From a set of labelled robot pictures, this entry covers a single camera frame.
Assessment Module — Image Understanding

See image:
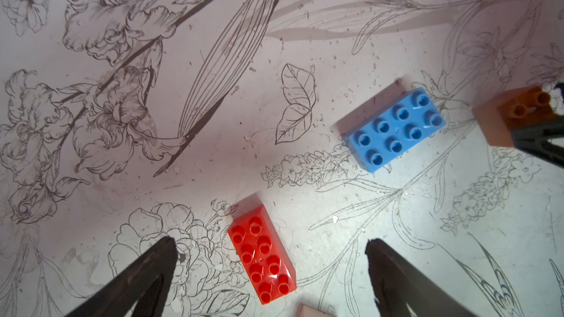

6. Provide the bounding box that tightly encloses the red lego brick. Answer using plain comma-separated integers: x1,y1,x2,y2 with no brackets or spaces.
228,205,297,305

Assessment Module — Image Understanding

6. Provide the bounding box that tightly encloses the white lego brick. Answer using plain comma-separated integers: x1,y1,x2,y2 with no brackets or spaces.
296,304,332,317

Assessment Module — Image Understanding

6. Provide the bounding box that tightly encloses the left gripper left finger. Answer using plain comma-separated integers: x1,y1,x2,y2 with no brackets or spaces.
68,236,178,316

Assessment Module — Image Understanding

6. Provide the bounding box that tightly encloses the brown lego brick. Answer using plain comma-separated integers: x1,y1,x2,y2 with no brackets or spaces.
471,87,557,148

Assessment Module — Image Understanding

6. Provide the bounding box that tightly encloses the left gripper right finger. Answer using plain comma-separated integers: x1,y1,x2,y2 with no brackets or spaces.
365,239,474,316

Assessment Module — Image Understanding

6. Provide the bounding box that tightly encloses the blue lego brick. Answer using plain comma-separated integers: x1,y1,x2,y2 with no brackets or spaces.
344,87,446,173

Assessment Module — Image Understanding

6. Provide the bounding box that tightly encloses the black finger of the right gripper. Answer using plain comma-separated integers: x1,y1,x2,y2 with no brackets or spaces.
511,115,563,167

